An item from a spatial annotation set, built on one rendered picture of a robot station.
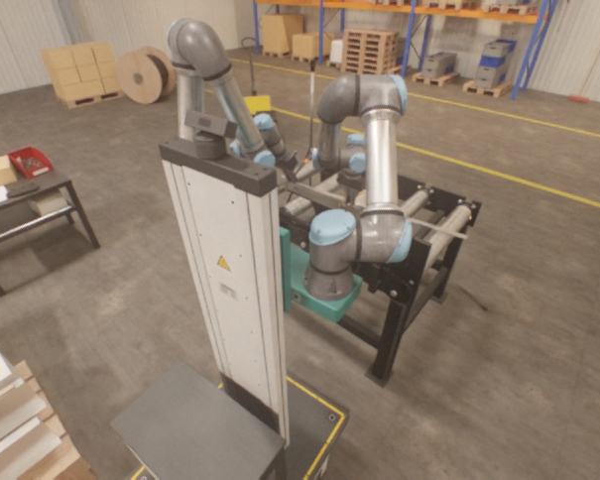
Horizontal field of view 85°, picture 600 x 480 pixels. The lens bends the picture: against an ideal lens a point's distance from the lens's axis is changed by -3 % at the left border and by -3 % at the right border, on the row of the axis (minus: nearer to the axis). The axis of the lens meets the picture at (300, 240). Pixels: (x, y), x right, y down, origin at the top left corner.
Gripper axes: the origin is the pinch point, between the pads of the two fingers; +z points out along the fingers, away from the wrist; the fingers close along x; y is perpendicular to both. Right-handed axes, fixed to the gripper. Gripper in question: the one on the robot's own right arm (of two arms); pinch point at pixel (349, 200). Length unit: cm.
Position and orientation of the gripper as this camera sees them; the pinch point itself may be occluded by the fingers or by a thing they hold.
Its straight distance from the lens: 162.8
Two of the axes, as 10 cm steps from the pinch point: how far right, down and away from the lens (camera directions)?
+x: 7.6, 4.0, -5.1
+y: -6.5, 4.7, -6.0
